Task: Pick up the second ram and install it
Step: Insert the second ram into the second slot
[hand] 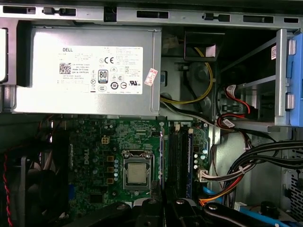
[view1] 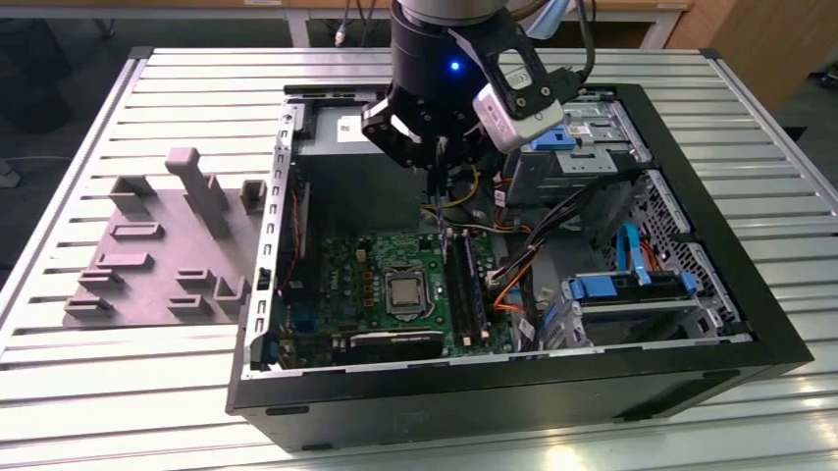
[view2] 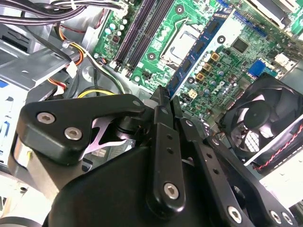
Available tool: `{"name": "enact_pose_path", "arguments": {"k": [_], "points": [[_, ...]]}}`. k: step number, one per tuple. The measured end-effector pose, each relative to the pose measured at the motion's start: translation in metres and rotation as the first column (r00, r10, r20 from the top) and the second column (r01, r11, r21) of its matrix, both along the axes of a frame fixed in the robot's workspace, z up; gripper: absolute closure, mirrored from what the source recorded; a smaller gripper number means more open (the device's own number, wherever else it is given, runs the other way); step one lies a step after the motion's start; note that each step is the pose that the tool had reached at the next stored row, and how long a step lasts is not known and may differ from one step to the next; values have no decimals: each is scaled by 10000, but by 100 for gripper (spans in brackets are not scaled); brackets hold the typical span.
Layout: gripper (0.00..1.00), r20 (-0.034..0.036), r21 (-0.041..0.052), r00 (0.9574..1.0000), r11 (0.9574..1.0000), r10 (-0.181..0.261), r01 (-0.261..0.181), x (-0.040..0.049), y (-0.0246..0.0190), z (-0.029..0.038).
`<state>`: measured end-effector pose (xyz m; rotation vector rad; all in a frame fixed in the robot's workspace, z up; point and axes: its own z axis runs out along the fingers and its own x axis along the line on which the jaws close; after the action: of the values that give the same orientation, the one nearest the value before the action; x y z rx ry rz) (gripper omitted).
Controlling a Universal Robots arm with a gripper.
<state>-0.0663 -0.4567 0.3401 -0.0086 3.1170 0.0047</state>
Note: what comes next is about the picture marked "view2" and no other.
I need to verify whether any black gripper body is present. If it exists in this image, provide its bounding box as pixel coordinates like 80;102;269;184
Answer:
44;144;228;227

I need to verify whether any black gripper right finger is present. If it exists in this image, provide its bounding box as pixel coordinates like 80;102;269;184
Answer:
170;95;299;227

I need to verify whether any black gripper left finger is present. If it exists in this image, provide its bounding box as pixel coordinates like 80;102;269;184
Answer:
8;86;187;215

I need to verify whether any blue RAM stick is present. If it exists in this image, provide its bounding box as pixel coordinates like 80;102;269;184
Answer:
168;8;236;101

